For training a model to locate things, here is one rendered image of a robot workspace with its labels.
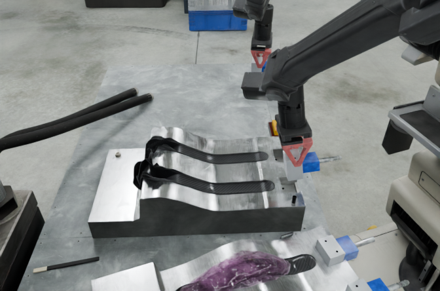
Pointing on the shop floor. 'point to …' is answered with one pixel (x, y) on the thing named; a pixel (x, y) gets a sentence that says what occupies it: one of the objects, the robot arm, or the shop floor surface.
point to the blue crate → (215, 21)
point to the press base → (23, 253)
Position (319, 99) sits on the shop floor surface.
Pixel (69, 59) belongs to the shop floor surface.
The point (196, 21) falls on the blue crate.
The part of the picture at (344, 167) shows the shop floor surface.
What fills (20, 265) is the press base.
